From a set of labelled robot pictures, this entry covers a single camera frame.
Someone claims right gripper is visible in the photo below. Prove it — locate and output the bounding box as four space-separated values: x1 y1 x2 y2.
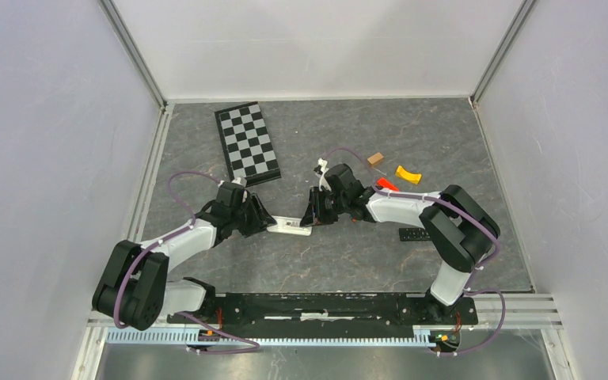
300 187 348 227

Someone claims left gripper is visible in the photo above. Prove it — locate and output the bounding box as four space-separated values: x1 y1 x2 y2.
230 192 276 238

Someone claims white remote control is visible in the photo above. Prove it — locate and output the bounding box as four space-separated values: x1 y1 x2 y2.
267 216 312 237

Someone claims black remote control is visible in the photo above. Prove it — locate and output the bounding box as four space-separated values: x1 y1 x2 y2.
398 227 431 242

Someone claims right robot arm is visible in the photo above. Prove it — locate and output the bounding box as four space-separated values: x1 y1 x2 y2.
300 160 500 323

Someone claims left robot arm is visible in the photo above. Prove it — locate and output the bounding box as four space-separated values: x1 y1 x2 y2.
91 181 277 331

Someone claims checkered chess board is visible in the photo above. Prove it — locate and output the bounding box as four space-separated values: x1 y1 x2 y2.
215 101 281 187

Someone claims red rectangular block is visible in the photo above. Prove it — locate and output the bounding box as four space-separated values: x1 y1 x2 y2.
376 177 399 192

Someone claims brown wooden block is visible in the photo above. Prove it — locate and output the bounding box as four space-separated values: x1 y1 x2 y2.
367 152 385 167

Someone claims yellow arch block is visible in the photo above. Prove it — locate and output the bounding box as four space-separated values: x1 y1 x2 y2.
395 165 422 184

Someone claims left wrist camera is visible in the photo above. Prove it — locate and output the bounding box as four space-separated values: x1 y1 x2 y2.
218 177 247 188

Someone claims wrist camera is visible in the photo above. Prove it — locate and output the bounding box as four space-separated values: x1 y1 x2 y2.
313 158 331 191
218 177 247 188

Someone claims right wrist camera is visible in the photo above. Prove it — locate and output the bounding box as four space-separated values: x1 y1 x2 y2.
313 158 331 191

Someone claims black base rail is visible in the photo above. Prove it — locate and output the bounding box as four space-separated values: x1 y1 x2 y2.
192 292 479 339

